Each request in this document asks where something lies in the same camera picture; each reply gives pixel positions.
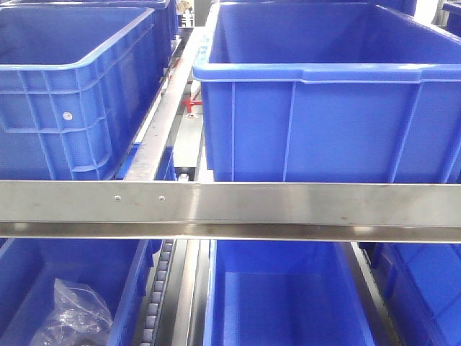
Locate upper right blue crate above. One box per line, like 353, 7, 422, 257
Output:
193, 1, 460, 184

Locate blue crate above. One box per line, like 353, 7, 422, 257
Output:
0, 238, 163, 346
1, 6, 163, 180
371, 243, 460, 345
193, 1, 460, 184
203, 240, 375, 345

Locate grey roller track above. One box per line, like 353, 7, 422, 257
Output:
140, 239, 175, 345

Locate lower middle blue crate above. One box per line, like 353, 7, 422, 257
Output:
203, 240, 375, 345

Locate lower left blue crate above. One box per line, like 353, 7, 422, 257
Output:
0, 238, 163, 346

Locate upper left blue crate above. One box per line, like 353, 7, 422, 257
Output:
1, 6, 163, 180

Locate clear plastic bag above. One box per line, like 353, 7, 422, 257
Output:
30, 278, 113, 345

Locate lower right blue crate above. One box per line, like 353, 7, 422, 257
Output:
371, 243, 460, 345

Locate steel rack front rail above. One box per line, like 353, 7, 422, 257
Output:
1, 180, 460, 243

